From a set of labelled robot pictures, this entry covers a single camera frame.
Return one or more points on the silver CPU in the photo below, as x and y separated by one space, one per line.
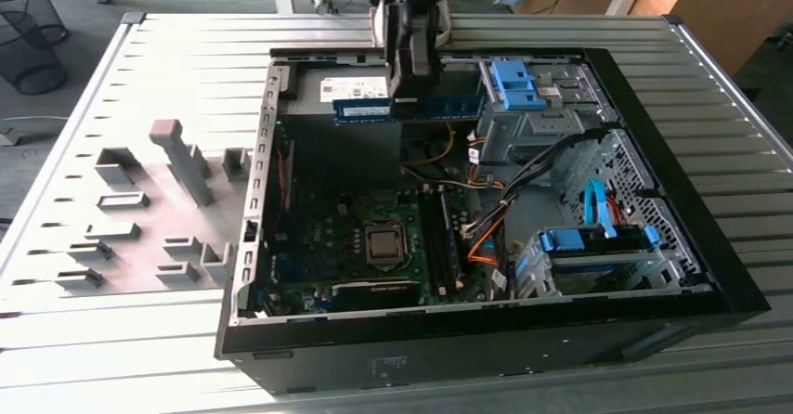
385 244

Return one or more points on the black RAM slot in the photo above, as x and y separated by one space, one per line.
428 237

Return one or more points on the grey parts rack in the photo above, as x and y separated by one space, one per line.
161 200

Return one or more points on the blue drive bay latch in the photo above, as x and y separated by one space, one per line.
517 84

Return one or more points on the hard disk in blue carrier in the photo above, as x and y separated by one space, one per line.
567 240

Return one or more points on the green motherboard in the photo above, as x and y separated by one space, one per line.
322 247

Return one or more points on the grey metal drive cage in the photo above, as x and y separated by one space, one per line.
545 131

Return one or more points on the black open PC case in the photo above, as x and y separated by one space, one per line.
435 349

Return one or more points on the CPU socket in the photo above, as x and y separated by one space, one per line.
385 225

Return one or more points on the blue RAM stick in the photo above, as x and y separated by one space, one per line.
459 107

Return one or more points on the brown wooden cabinet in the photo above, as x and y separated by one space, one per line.
731 10

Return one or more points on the grey power supply unit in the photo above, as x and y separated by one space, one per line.
334 154

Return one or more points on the white floor stand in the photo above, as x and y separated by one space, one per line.
13 135

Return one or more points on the black graphics card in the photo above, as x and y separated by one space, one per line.
379 293

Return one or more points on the grey metal disk bay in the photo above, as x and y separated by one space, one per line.
608 270

